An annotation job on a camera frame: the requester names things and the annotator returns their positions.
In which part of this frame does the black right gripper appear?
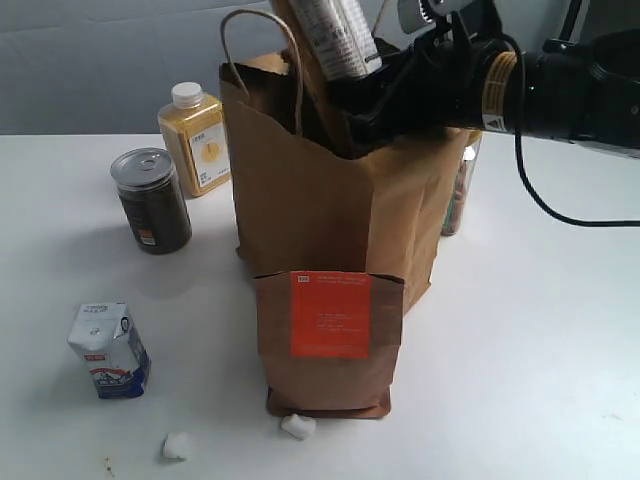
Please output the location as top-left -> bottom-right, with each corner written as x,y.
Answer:
328,9 -> 520,152

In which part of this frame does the silver printed foil package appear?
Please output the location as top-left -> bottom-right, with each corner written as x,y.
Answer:
289,0 -> 382,81

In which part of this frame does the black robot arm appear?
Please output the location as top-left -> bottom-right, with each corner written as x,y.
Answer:
329,1 -> 639,157

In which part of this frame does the brown paper bag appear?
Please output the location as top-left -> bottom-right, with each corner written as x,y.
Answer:
219,1 -> 469,307

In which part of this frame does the yellow grain bottle white cap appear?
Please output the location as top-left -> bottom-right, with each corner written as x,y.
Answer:
157,82 -> 231,197

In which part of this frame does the brown pouch orange label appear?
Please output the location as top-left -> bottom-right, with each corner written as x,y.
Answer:
255,271 -> 404,419

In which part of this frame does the dark can silver lid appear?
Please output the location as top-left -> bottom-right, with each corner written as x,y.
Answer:
110,147 -> 192,255

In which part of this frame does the white foam piece right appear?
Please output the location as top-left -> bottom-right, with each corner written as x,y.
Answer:
280,414 -> 316,441

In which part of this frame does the white foam piece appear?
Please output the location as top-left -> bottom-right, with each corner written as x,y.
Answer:
161,432 -> 193,461
280,414 -> 316,441

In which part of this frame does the blue white milk carton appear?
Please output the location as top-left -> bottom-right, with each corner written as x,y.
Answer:
67,302 -> 151,399

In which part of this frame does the white foam piece left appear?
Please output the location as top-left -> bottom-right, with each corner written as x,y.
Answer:
161,432 -> 193,461

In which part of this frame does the black cable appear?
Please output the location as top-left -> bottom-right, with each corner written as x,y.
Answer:
499,32 -> 640,227

